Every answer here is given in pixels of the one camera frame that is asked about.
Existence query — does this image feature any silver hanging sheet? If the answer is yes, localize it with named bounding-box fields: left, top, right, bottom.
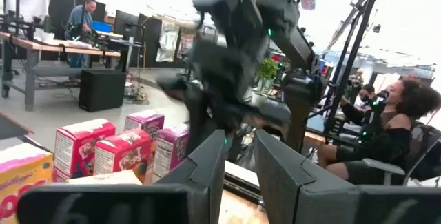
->
left=155, top=19, right=181, bottom=63

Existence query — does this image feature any blue lit monitor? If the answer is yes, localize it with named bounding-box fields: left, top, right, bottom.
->
left=91, top=20, right=114, bottom=34

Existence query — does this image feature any small green plant in vase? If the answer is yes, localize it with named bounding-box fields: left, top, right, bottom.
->
left=256, top=57, right=279, bottom=94

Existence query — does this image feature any red Froot Loops cereal box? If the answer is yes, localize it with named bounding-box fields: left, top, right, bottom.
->
left=52, top=118, right=117, bottom=183
left=92, top=128, right=155, bottom=185

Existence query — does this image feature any black computer monitor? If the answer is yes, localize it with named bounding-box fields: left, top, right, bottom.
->
left=113, top=9, right=139, bottom=42

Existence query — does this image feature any yellow Corn Pops cereal box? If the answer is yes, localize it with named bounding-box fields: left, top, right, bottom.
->
left=0, top=143, right=55, bottom=224

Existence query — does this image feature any black stand pole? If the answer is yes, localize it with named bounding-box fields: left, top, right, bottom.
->
left=322, top=0, right=380, bottom=136

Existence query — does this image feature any grey office chair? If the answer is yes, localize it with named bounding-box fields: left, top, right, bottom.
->
left=361, top=120, right=441, bottom=187

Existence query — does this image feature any person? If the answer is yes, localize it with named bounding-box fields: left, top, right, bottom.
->
left=339, top=83, right=378, bottom=125
left=316, top=79, right=441, bottom=186
left=64, top=0, right=98, bottom=83

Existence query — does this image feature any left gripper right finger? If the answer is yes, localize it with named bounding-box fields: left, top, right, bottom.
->
left=254, top=129, right=441, bottom=224

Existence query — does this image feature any purple Raisin Bran cereal box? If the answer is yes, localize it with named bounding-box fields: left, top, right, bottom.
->
left=151, top=123, right=191, bottom=180
left=123, top=109, right=165, bottom=141

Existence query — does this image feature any black speaker box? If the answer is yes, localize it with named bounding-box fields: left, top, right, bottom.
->
left=78, top=68, right=127, bottom=113

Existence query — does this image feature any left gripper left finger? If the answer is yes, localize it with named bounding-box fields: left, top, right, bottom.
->
left=16, top=129, right=227, bottom=224

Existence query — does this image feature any wooden workbench with grey legs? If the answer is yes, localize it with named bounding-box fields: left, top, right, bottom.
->
left=0, top=32, right=122, bottom=112

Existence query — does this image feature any black partition panel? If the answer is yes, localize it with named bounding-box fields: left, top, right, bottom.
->
left=48, top=0, right=107, bottom=32
left=137, top=12, right=163, bottom=68

